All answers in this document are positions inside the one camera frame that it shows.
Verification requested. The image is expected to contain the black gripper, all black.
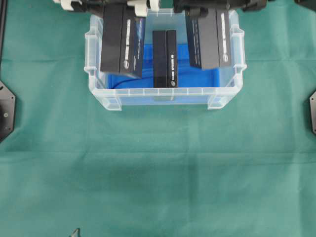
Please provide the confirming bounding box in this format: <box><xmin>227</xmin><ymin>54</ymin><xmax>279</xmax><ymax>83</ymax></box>
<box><xmin>173</xmin><ymin>0</ymin><xmax>268</xmax><ymax>18</ymax></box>

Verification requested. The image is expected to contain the black gripper, white-padded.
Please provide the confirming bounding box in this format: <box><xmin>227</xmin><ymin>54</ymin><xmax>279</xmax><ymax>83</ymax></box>
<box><xmin>53</xmin><ymin>0</ymin><xmax>160</xmax><ymax>17</ymax></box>

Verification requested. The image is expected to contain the black realsense box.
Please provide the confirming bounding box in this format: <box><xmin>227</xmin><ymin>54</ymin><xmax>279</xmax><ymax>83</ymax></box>
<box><xmin>153</xmin><ymin>30</ymin><xmax>178</xmax><ymax>88</ymax></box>
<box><xmin>100</xmin><ymin>4</ymin><xmax>146</xmax><ymax>79</ymax></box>
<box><xmin>185</xmin><ymin>9</ymin><xmax>232</xmax><ymax>70</ymax></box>

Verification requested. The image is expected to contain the blue cloth inside bin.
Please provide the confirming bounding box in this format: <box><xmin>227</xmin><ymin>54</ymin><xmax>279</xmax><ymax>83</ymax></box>
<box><xmin>107</xmin><ymin>44</ymin><xmax>220</xmax><ymax>89</ymax></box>

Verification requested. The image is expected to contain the clear plastic storage bin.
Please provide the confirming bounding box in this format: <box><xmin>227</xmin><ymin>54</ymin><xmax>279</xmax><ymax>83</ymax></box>
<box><xmin>84</xmin><ymin>8</ymin><xmax>247</xmax><ymax>111</ymax></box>

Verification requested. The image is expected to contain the green table cloth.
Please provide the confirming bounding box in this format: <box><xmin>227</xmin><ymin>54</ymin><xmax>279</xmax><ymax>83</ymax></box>
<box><xmin>0</xmin><ymin>0</ymin><xmax>316</xmax><ymax>237</ymax></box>

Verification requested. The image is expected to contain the small metal tip at bottom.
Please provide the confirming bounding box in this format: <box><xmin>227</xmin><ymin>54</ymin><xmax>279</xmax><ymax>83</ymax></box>
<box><xmin>70</xmin><ymin>228</ymin><xmax>81</xmax><ymax>237</ymax></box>

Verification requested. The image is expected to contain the black frame rail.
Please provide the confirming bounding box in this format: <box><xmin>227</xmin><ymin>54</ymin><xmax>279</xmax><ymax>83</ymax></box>
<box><xmin>0</xmin><ymin>0</ymin><xmax>7</xmax><ymax>59</ymax></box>

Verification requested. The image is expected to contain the black arm base plate, image-right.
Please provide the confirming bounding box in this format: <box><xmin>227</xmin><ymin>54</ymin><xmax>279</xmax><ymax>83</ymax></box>
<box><xmin>309</xmin><ymin>91</ymin><xmax>316</xmax><ymax>135</ymax></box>

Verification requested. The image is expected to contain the black arm base plate, image-left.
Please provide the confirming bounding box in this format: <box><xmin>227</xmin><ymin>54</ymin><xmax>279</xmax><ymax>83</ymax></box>
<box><xmin>0</xmin><ymin>81</ymin><xmax>15</xmax><ymax>142</ymax></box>

